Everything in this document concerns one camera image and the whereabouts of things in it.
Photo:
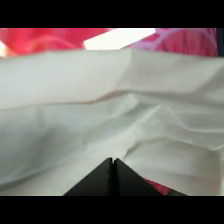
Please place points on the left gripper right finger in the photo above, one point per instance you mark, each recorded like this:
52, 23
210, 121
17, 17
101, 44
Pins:
130, 183

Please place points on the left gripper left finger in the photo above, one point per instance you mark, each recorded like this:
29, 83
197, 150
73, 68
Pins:
95, 183

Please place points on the white shirt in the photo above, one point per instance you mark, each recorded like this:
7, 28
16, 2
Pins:
100, 113

